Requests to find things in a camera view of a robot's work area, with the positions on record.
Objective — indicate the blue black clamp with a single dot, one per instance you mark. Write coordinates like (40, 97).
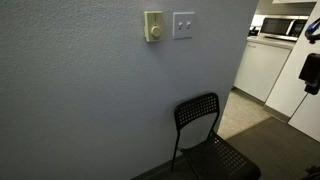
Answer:
(313, 33)

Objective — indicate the tall white cabinet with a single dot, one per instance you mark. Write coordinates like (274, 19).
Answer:
(289, 87)

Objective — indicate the silver black microwave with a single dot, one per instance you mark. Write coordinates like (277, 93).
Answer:
(276, 26)

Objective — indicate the white kitchen counter cabinet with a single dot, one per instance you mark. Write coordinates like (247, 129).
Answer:
(260, 70)

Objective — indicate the white switch toggle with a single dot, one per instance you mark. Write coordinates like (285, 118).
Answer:
(188, 24)
(180, 24)

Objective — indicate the black coffee maker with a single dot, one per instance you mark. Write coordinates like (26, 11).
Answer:
(253, 31)

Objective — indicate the white double switch plate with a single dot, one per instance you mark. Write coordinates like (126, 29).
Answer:
(184, 33)

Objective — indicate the black perforated chair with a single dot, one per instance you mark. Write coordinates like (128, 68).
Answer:
(196, 108)

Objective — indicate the beige wall thermostat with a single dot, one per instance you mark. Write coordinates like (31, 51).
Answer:
(153, 20)

